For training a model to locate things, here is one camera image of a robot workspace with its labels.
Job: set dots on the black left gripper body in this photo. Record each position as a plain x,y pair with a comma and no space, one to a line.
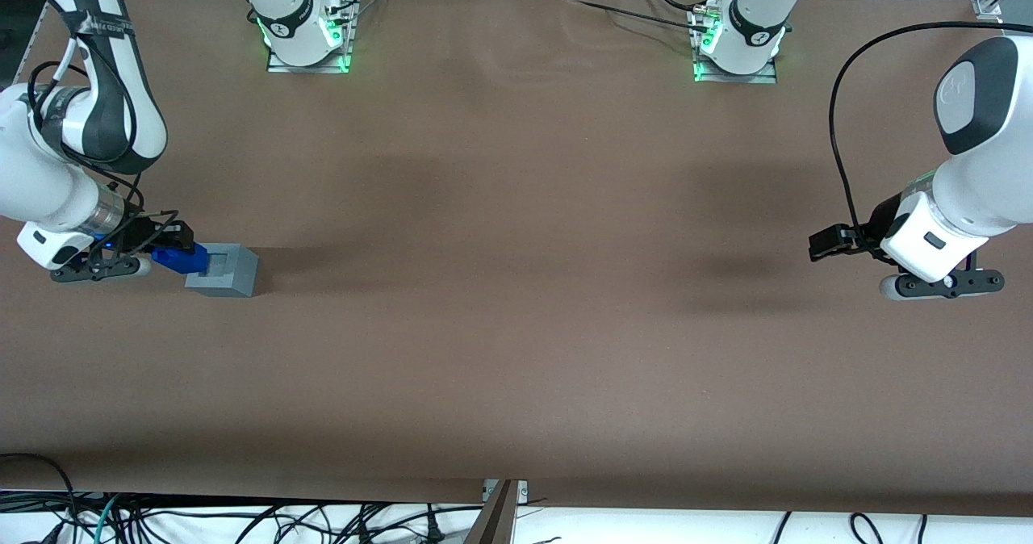
878,223

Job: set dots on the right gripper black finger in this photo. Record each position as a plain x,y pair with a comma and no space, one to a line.
181,236
150,247

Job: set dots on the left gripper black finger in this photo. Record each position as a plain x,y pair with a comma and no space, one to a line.
826,244
857,236

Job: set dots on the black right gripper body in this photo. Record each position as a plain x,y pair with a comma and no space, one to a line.
145,233

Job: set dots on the small blue plastic part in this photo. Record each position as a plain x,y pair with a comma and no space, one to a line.
184,260

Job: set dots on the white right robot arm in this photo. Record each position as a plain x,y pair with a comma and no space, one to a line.
40,181

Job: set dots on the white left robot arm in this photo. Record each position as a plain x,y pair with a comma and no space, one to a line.
976,181

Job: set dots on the gray cube base with socket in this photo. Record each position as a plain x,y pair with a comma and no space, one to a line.
234,274

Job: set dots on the brown table cover sheet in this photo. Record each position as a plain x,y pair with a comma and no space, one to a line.
565,366

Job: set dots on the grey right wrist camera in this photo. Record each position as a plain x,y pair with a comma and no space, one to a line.
97,271

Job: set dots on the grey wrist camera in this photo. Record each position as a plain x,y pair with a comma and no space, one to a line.
928,286
97,271

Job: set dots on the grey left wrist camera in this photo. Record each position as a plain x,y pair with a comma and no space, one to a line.
928,286

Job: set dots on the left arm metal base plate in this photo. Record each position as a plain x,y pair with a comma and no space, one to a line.
738,78

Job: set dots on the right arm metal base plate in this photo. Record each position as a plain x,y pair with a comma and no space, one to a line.
311,69

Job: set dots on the aluminium table edge rail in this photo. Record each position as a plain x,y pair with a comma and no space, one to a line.
31,43

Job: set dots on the silver corner bracket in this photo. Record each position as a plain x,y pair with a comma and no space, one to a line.
986,5

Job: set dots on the silver bracket plate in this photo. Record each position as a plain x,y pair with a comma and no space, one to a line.
523,491

